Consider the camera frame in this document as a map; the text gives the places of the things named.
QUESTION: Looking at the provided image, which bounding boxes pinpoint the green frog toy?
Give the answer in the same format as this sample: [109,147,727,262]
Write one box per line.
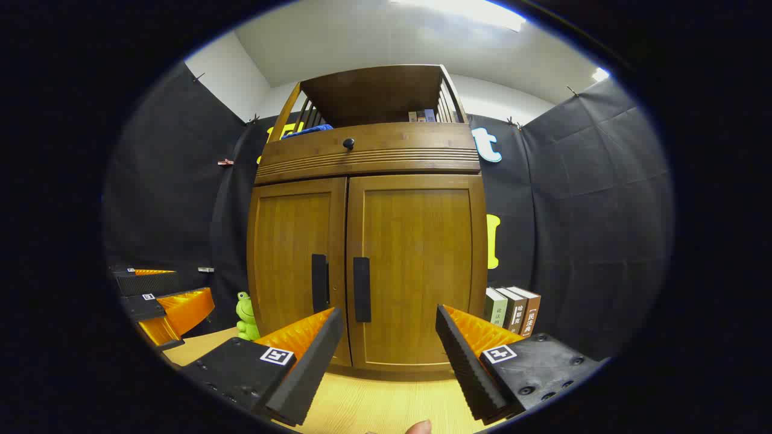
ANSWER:
[235,292,261,341]

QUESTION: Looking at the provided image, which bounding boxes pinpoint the pale green book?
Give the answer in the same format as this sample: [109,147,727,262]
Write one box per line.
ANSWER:
[484,287,508,326]

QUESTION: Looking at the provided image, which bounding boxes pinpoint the wooden double-door shoe cabinet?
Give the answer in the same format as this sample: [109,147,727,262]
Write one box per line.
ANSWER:
[246,64,488,370]

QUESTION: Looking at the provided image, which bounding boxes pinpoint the wooden drawer with black knob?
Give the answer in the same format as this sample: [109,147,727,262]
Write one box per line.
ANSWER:
[255,122,481,184]

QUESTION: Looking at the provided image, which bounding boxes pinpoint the blue cloth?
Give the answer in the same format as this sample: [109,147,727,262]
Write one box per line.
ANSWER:
[281,124,334,140]

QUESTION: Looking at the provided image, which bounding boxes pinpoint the black backdrop cloth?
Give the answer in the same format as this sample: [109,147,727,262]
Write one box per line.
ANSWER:
[103,60,675,362]

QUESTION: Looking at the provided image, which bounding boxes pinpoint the dark brown book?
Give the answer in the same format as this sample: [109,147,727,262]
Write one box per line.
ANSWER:
[498,287,527,334]

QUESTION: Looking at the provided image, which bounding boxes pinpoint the wooden cabinet door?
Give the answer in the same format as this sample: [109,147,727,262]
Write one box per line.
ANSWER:
[346,174,488,370]
[246,177,352,366]

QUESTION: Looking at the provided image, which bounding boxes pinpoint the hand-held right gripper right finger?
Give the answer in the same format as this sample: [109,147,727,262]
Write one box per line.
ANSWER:
[435,304,607,426]

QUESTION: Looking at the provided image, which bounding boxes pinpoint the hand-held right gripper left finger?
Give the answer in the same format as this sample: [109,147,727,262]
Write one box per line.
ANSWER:
[181,306,344,427]

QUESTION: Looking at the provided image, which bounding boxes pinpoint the large ceiling light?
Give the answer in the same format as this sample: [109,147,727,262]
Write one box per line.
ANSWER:
[392,0,525,32]

